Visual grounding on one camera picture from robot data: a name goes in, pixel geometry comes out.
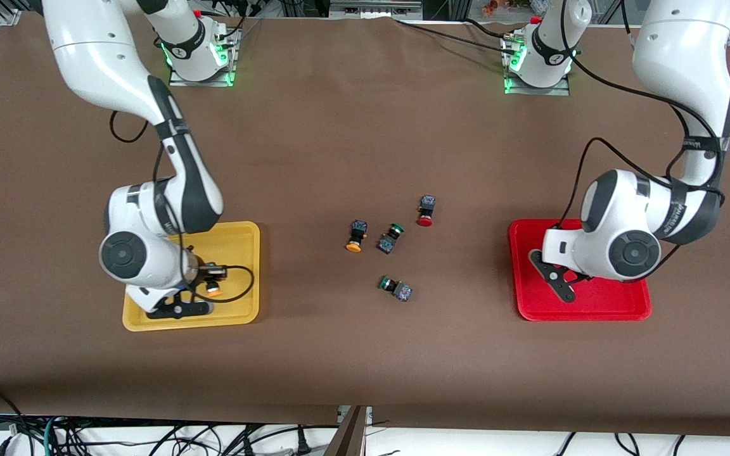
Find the red push button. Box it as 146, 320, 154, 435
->
416, 195, 437, 228

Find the yellow plastic tray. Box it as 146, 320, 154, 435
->
122, 220, 261, 333

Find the red plastic tray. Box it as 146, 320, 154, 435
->
508, 218, 653, 322

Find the green push button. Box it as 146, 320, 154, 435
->
377, 223, 406, 255
378, 275, 413, 303

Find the brown table cover sheet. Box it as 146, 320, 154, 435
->
0, 13, 730, 438

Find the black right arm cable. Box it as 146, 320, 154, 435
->
110, 111, 256, 305

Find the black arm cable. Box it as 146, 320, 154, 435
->
110, 111, 256, 305
558, 0, 727, 279

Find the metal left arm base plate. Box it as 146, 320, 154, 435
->
503, 32, 572, 96

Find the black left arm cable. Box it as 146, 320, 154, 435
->
558, 0, 727, 279

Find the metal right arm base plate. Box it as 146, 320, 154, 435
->
169, 28, 237, 87

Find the teal floor cable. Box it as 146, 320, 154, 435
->
42, 416, 59, 456

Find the aluminium table frame post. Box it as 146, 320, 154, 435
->
324, 405, 370, 456

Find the black cable on table cover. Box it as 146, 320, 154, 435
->
394, 18, 518, 54

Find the aluminium frame rail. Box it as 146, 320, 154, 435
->
329, 0, 424, 20

